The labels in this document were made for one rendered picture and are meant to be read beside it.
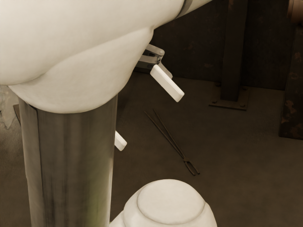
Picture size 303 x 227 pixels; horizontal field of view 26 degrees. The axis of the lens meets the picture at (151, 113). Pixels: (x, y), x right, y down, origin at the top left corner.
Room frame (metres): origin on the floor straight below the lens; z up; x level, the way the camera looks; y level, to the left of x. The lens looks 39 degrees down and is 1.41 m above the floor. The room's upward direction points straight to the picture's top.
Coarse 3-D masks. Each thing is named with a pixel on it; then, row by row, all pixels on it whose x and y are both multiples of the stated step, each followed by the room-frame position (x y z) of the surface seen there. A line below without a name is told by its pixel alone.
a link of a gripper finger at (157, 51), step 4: (148, 44) 0.94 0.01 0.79; (148, 48) 0.93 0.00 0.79; (152, 48) 0.94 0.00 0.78; (156, 48) 0.94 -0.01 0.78; (144, 52) 0.94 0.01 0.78; (148, 52) 0.93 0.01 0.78; (152, 52) 0.93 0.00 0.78; (156, 52) 0.93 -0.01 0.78; (160, 52) 0.93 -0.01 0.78; (164, 52) 0.93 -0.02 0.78; (152, 56) 0.94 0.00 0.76; (160, 56) 0.93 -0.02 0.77
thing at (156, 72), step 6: (156, 66) 0.90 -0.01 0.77; (150, 72) 0.92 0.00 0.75; (156, 72) 0.90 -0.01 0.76; (162, 72) 0.90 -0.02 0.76; (156, 78) 0.90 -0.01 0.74; (162, 78) 0.89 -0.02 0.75; (168, 78) 0.89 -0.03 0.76; (162, 84) 0.90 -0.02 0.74; (168, 84) 0.88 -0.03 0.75; (174, 84) 0.88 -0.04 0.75; (168, 90) 0.89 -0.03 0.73; (174, 90) 0.88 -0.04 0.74; (180, 90) 0.87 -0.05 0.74; (174, 96) 0.88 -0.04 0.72; (180, 96) 0.87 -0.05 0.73
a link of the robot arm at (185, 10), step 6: (186, 0) 0.51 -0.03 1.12; (192, 0) 0.52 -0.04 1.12; (198, 0) 0.52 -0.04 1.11; (204, 0) 0.53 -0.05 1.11; (210, 0) 0.54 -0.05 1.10; (186, 6) 0.51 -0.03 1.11; (192, 6) 0.52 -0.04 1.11; (198, 6) 0.53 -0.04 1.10; (180, 12) 0.52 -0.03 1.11; (186, 12) 0.52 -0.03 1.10; (174, 18) 0.52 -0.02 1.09
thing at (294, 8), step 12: (300, 0) 1.59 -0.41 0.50; (288, 12) 1.60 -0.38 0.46; (300, 12) 1.58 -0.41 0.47; (300, 24) 1.63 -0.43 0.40; (300, 36) 1.59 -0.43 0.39; (300, 48) 1.59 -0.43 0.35; (300, 60) 1.59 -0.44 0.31; (288, 72) 1.64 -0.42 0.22; (300, 72) 1.58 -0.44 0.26; (288, 84) 1.59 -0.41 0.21; (300, 84) 1.58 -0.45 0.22; (288, 96) 1.59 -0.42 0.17; (300, 96) 1.58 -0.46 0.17; (288, 108) 1.59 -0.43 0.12; (300, 108) 1.58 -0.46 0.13; (288, 120) 1.59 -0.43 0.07; (300, 120) 1.58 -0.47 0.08; (288, 132) 1.59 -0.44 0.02; (300, 132) 1.58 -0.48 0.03
